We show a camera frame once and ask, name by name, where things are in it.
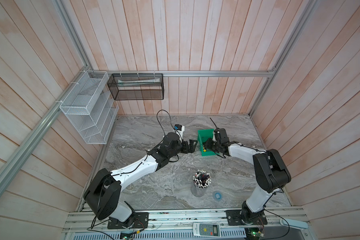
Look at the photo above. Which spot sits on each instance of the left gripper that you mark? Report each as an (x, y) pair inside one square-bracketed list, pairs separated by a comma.
[(192, 148)]

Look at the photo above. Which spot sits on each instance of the black mesh basket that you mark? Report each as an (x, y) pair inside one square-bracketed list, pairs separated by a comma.
[(128, 87)]

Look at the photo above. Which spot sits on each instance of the white wire shelf rack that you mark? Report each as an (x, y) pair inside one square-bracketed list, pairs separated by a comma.
[(90, 108)]

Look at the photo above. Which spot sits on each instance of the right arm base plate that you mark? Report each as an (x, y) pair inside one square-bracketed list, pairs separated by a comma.
[(237, 216)]

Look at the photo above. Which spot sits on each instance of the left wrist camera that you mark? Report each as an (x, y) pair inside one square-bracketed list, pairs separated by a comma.
[(179, 128)]

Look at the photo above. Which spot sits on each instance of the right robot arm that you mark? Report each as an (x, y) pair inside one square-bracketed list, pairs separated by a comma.
[(271, 172)]

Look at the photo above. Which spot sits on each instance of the blue tape roll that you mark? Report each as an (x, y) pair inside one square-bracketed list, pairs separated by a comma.
[(217, 196)]

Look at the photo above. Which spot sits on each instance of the green plastic bin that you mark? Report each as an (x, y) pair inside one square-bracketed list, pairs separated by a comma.
[(203, 136)]

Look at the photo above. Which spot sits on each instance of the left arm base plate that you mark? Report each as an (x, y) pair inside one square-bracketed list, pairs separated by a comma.
[(135, 221)]

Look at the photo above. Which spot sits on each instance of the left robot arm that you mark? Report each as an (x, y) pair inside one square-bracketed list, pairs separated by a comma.
[(104, 191)]

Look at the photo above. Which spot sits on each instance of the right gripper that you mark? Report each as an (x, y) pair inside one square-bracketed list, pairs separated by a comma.
[(208, 144)]

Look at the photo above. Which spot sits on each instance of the cup of pens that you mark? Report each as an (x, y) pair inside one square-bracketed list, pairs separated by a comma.
[(201, 181)]

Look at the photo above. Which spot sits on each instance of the white remote control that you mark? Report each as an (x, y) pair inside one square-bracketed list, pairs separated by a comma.
[(207, 230)]

